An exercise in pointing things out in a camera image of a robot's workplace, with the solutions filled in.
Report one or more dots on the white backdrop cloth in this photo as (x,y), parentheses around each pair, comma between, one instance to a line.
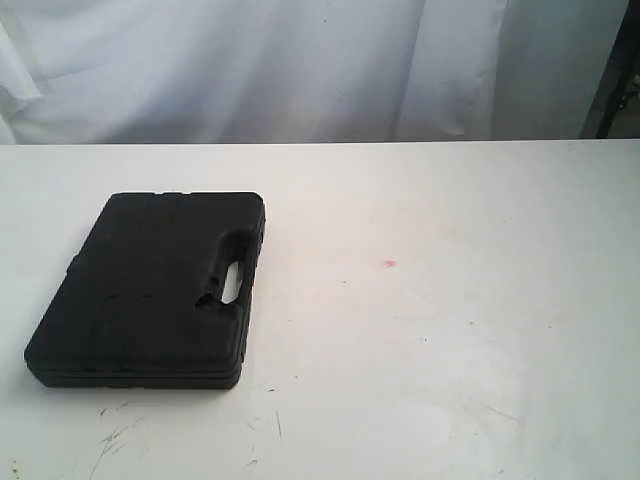
(76,72)

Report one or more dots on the dark metal stand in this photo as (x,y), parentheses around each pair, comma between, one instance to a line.
(618,88)

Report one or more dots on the black plastic tool case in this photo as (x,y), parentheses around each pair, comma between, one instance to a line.
(158,296)

